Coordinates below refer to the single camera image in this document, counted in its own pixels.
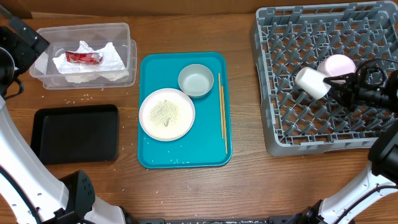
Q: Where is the grey dishwasher rack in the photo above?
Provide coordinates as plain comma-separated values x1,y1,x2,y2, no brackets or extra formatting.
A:
251,1,397,156

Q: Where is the clear plastic bin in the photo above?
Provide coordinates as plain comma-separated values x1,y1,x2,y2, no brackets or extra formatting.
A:
29,22,137,90

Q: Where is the small pink bowl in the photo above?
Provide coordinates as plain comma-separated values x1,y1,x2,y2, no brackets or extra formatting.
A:
315,54,356,79

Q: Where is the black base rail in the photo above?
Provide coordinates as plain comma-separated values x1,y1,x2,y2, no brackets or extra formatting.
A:
136,215,291,224

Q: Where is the red snack wrapper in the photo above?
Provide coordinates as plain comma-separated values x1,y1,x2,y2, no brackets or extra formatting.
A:
65,52,103,65

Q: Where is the white plate with rice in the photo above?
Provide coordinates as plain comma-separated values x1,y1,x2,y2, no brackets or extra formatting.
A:
139,88,195,141

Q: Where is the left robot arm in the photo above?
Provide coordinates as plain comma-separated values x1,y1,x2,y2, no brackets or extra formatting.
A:
1,7,136,224

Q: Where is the white napkin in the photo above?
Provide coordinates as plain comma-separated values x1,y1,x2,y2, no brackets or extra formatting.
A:
52,40,130,84

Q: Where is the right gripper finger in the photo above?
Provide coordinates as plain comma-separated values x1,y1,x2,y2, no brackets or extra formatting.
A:
323,73,356,86
328,88,354,108

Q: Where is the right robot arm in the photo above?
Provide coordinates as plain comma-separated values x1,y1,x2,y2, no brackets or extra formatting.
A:
286,68,397,223

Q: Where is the wooden chopstick left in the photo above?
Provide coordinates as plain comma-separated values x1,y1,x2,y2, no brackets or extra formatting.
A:
218,73,224,139

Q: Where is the grey bowl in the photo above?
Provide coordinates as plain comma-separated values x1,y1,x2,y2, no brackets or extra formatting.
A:
178,64,214,98

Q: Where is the white paper cup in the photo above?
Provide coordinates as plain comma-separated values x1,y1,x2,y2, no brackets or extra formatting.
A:
295,67,331,100

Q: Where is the black plastic tray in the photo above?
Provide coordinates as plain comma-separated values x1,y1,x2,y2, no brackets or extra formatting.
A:
30,104,119,165

